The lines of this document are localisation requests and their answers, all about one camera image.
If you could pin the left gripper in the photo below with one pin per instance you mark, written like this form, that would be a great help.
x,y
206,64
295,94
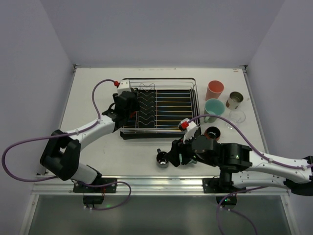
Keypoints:
x,y
132,105

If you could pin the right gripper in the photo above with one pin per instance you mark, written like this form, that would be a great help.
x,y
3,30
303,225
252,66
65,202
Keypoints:
x,y
175,152

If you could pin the blue cup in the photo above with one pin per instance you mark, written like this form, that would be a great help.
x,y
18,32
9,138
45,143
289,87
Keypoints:
x,y
161,161

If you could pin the small green mug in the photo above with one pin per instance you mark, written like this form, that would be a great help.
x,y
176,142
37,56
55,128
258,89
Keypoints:
x,y
184,160

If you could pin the orange floral bowl cup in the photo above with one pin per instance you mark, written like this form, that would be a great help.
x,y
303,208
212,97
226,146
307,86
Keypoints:
x,y
212,133

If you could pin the tall green mug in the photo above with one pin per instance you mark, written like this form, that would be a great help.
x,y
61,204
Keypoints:
x,y
214,107

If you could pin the clear plastic glass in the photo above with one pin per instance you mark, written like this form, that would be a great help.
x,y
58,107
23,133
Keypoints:
x,y
236,117

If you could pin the pink plastic cup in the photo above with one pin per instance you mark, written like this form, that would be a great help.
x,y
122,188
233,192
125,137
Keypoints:
x,y
214,90

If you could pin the white brown steel tumbler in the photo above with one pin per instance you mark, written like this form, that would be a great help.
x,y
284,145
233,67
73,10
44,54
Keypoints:
x,y
234,100

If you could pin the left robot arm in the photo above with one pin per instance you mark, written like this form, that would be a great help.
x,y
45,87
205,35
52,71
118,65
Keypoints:
x,y
61,155

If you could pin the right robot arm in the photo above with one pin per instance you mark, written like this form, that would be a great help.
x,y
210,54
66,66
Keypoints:
x,y
241,167

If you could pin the black drip tray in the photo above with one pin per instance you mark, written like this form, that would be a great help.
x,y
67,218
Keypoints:
x,y
161,111

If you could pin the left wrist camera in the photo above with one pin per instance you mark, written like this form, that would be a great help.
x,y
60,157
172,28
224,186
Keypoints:
x,y
124,86

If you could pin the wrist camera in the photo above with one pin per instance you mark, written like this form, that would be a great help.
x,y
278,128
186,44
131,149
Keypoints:
x,y
188,127
124,86

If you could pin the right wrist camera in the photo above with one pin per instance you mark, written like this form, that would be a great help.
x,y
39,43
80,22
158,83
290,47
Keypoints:
x,y
188,127

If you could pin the aluminium mounting rail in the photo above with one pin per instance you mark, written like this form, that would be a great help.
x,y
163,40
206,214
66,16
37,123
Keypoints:
x,y
139,185

